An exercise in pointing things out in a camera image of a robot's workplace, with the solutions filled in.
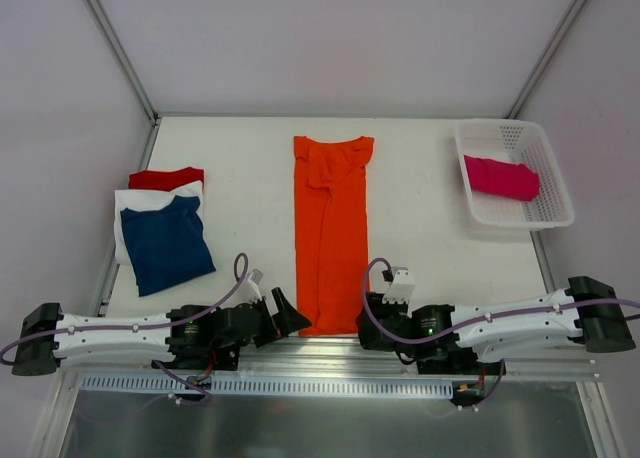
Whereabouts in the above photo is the orange t shirt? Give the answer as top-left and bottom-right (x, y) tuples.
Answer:
(293, 136), (374, 337)

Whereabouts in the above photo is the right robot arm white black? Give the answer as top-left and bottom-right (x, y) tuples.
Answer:
(356, 276), (636, 375)

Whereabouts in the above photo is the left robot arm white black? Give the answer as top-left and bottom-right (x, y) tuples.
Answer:
(1, 288), (311, 376)

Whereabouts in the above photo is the blue folded t shirt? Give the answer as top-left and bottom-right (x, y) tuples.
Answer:
(120, 196), (216, 297)

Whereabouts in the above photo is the white folded t shirt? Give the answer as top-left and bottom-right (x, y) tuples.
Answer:
(114, 181), (204, 265)

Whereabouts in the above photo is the red folded t shirt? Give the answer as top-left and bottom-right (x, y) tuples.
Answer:
(128, 167), (205, 192)

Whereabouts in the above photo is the pink t shirt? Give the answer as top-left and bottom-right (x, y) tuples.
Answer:
(464, 155), (540, 202)

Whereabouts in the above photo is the white plastic basket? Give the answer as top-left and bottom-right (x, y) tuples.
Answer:
(454, 119), (575, 231)

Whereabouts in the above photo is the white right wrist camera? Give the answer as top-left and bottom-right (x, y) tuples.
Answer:
(382, 267), (416, 305)

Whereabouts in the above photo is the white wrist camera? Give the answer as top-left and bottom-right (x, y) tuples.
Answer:
(244, 268), (263, 301)
(382, 267), (416, 305)

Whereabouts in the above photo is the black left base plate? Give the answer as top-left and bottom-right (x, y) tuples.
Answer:
(162, 345), (240, 372)

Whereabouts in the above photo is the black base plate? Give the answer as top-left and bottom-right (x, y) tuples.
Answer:
(416, 348), (501, 376)
(162, 345), (240, 372)

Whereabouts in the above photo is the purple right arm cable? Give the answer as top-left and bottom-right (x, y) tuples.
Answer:
(361, 257), (640, 413)

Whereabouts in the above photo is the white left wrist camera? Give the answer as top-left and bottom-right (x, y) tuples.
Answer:
(244, 268), (263, 301)

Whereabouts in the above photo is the aluminium mounting rail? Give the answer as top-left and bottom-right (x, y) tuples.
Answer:
(60, 337), (601, 382)

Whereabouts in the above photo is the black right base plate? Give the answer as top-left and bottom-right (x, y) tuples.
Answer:
(416, 348), (501, 376)

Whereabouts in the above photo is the white slotted cable duct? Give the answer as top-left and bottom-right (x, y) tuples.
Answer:
(81, 373), (454, 400)

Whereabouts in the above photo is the left aluminium frame post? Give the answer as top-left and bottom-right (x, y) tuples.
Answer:
(74, 0), (160, 124)

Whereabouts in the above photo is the aluminium frame post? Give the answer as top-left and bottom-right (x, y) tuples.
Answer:
(504, 0), (590, 119)
(74, 0), (160, 124)

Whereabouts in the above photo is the right aluminium frame post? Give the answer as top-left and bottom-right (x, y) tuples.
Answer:
(504, 0), (590, 119)

